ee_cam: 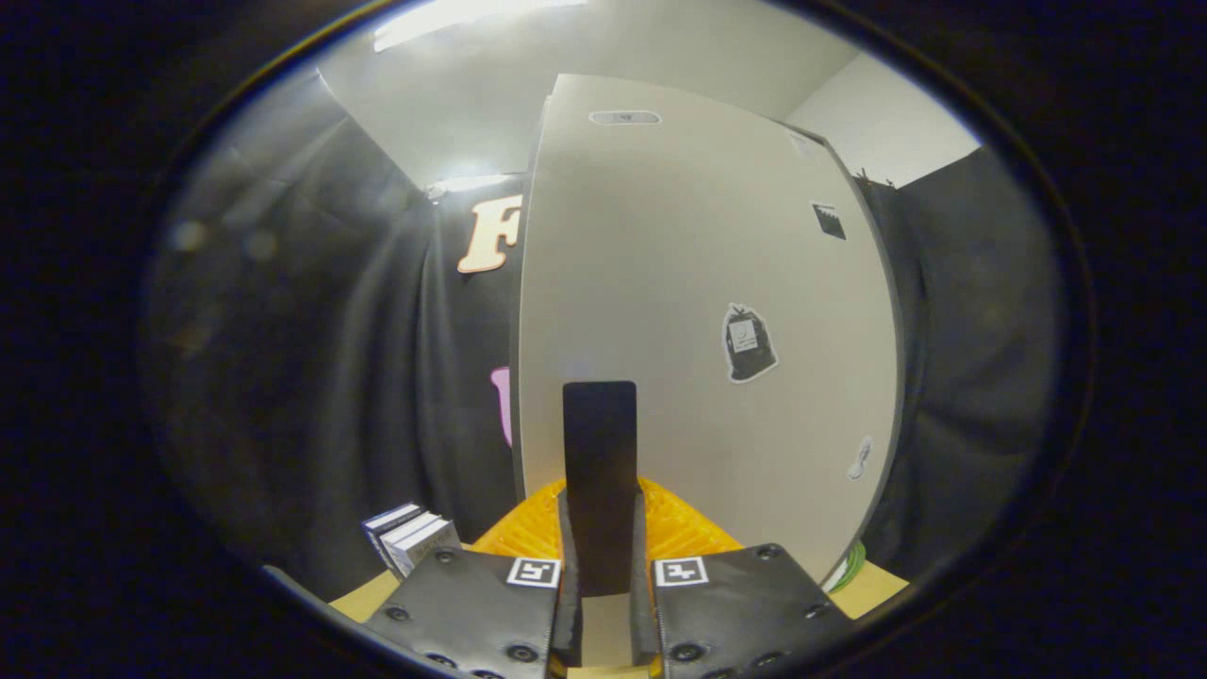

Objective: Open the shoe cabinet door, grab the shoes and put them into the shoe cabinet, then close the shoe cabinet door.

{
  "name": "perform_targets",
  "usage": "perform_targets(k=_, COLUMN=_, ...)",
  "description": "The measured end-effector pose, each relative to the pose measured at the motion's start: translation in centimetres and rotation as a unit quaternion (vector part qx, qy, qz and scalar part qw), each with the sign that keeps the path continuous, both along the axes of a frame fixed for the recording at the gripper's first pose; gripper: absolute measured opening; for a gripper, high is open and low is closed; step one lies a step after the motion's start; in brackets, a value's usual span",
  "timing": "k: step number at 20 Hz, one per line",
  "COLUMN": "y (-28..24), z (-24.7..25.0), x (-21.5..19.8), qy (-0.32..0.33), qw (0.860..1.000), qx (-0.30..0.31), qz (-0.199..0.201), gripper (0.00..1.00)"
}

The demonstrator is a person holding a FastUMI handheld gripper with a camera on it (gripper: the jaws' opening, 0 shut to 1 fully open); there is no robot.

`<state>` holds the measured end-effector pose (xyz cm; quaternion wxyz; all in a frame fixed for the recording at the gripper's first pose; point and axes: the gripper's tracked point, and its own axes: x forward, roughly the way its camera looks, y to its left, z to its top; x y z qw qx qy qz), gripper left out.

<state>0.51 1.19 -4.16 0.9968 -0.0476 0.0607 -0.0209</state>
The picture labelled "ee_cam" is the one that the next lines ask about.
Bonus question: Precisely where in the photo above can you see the white cover book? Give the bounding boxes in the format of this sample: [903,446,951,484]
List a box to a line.
[384,514,463,578]

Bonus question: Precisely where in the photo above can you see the white shoe cabinet door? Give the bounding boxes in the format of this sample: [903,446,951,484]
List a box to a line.
[519,74,902,584]

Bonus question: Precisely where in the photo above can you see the blue spine book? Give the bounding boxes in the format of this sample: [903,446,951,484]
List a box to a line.
[362,503,427,569]

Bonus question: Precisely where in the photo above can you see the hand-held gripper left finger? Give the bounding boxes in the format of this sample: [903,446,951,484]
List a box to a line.
[363,479,583,679]

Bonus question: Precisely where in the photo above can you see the red and green soft object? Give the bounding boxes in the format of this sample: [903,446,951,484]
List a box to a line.
[827,539,868,594]

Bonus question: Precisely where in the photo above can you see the black door handle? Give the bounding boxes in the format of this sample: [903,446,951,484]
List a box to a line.
[564,382,638,597]

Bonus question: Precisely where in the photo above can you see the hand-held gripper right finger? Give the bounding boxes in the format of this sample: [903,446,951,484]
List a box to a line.
[632,479,855,679]

